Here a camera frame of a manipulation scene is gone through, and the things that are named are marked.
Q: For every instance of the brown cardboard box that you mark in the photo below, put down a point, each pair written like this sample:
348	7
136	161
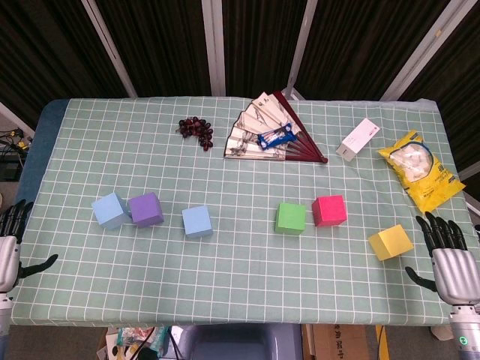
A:
337	343

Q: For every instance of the painted paper folding fan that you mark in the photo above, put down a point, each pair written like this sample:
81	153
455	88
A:
247	123

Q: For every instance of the green checked tablecloth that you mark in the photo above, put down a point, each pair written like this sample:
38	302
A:
240	270

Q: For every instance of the red foam cube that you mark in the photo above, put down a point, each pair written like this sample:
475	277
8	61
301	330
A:
329	210

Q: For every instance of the dark red grape bunch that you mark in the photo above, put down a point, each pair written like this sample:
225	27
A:
195	129

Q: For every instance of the white metal frame post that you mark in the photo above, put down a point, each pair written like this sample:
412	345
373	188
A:
302	48
423	48
213	45
108	48

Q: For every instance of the blue snack wrapper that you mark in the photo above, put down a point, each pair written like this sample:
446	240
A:
276	136

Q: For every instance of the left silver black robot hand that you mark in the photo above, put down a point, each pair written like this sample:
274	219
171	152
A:
7	258

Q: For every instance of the green foam cube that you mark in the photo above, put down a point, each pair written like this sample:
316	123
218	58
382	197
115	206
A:
290	219

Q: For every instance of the light blue foam cube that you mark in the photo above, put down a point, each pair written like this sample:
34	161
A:
197	222
108	212

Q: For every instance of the white cardboard box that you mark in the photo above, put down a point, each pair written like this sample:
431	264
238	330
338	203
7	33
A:
358	140

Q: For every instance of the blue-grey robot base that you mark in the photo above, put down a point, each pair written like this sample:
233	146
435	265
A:
240	343

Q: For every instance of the dark pleated curtain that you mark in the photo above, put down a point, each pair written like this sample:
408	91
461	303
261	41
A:
165	41

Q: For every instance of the colourful printed bag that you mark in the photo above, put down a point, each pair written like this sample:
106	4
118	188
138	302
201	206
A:
131	341

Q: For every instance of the yellow snack bag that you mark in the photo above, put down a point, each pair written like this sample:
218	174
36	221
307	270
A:
423	172

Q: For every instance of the white shoe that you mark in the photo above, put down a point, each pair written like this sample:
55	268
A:
439	332

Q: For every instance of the blue padded table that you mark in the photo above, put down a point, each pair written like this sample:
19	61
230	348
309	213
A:
33	157

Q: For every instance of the yellow foam cube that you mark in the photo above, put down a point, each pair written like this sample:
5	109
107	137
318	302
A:
390	243

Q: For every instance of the purple foam cube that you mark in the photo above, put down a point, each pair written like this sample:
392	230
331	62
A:
147	210

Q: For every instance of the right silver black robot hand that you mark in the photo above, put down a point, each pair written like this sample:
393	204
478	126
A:
455	273

